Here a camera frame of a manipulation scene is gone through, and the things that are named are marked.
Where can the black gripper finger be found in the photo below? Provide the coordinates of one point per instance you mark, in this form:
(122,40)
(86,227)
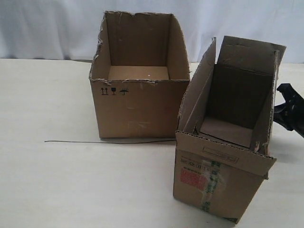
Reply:
(281,117)
(286,90)

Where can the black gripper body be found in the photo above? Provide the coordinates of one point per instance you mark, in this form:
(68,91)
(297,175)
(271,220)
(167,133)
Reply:
(296,112)

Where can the narrow cardboard box with flaps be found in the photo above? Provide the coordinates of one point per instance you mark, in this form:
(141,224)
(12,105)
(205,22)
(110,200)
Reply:
(225,121)

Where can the large open cardboard box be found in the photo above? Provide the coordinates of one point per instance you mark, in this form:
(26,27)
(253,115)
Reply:
(139,74)

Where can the thin black line marker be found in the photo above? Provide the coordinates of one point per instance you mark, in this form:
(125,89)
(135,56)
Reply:
(110,142)

